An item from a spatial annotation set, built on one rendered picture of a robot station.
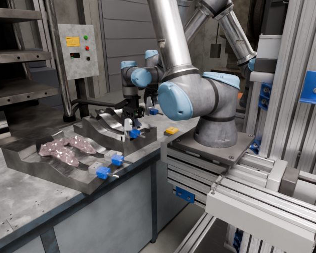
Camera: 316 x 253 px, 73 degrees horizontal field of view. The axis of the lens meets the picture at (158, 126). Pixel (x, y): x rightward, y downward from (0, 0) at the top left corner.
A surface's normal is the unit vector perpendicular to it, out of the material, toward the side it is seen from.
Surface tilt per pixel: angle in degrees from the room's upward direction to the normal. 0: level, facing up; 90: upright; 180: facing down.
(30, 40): 90
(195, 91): 63
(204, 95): 68
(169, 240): 0
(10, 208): 0
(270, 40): 90
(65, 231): 90
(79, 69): 90
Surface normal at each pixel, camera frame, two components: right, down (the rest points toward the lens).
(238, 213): -0.62, 0.31
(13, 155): -0.40, 0.36
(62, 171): 0.39, -0.76
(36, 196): -0.01, -0.92
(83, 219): 0.76, 0.25
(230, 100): 0.48, 0.37
